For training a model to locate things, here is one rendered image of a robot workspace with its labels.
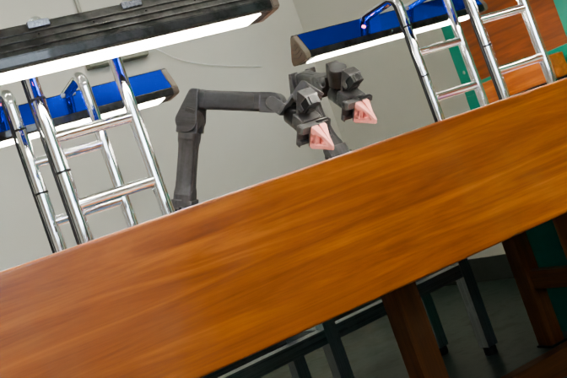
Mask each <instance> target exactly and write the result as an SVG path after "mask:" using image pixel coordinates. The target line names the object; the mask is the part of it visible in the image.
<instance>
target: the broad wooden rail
mask: <svg viewBox="0 0 567 378"><path fill-rule="evenodd" d="M565 213H567V78H562V79H560V80H557V81H555V82H552V83H550V84H545V85H543V86H540V87H537V88H535V89H530V90H528V91H526V92H523V93H520V94H516V95H513V96H511V97H508V98H505V99H502V100H498V101H496V102H494V103H491V104H488V105H484V106H481V107H478V108H476V109H473V110H470V111H466V112H464V113H462V114H459V115H456V116H452V117H449V118H446V119H444V120H441V121H437V122H435V123H432V124H429V125H427V126H424V127H420V128H417V129H414V130H412V131H409V132H405V133H403V134H400V135H397V136H395V137H392V138H388V139H385V140H382V141H380V142H377V143H373V144H371V145H368V146H365V147H363V148H358V149H355V150H353V151H350V152H347V153H346V154H341V155H339V156H336V157H333V158H330V159H326V160H323V161H321V162H318V163H316V164H313V165H309V166H306V167H304V168H301V169H298V170H294V171H291V172H289V173H287V174H284V175H280V176H277V177H274V178H272V179H269V180H266V181H262V182H259V183H257V184H254V185H251V186H248V187H245V188H242V189H240V190H237V191H234V192H230V193H228V194H225V195H223V196H220V197H216V198H213V199H210V200H207V201H205V202H200V203H199V204H196V205H193V206H190V207H188V208H183V209H181V210H178V211H175V212H173V213H168V214H166V215H164V216H161V217H158V218H156V219H151V220H149V221H146V222H143V223H141V224H137V225H134V226H132V227H129V228H126V229H122V230H119V231H117V232H114V233H111V234H108V235H105V236H102V237H100V238H97V239H94V240H90V241H87V242H84V243H82V244H79V245H77V246H73V247H70V248H67V249H65V250H62V251H58V252H55V253H52V254H50V255H48V256H44V257H41V258H38V259H35V260H33V261H30V262H26V263H23V264H20V265H18V266H16V267H11V268H9V269H6V270H3V271H1V272H0V378H202V377H204V376H206V375H209V374H211V373H213V372H215V371H217V370H220V369H223V368H224V367H226V366H228V365H232V364H233V363H235V362H237V361H240V360H242V359H244V358H246V357H249V356H251V355H253V354H256V353H258V352H260V351H262V350H263V349H266V348H269V347H271V346H273V345H275V344H277V343H280V342H282V341H284V340H286V339H288V338H291V337H293V336H295V335H297V334H299V333H302V332H304V331H306V330H308V329H311V328H312V327H315V326H318V325H320V324H322V323H323V322H325V321H329V320H331V319H332V318H334V317H337V316H340V315H342V314H343V313H346V312H348V311H351V310H353V309H355V308H357V307H359V306H361V305H364V304H366V303H368V302H370V301H372V300H375V299H377V298H380V297H381V296H383V295H385V294H389V293H391V292H392V291H394V290H396V289H400V288H401V287H403V286H406V285H408V284H410V283H412V282H415V281H417V280H419V279H421V278H424V277H426V276H428V275H430V274H431V273H435V272H437V271H439V270H441V269H443V268H445V267H448V266H450V265H452V264H454V263H456V262H459V261H461V260H463V259H465V258H468V257H470V256H472V255H474V254H477V253H479V252H480V251H483V250H486V249H488V248H490V247H491V246H495V245H497V244H499V243H500V242H503V241H505V240H508V239H509V238H512V237H514V236H516V235H519V234H521V233H523V232H525V231H527V230H530V229H532V228H534V227H536V226H539V225H540V224H543V223H545V222H548V221H549V220H551V219H555V218H557V217H558V216H560V215H562V214H565Z"/></svg>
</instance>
